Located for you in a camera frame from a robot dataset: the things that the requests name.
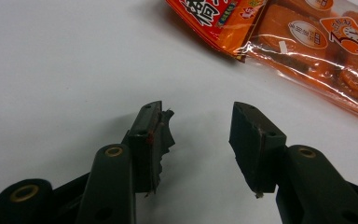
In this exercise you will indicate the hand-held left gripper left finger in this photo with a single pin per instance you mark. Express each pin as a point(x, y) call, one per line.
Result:
point(144, 149)

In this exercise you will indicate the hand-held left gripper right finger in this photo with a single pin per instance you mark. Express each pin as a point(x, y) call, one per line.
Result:
point(261, 149)

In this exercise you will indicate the orange snack bag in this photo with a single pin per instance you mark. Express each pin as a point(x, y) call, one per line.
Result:
point(292, 34)

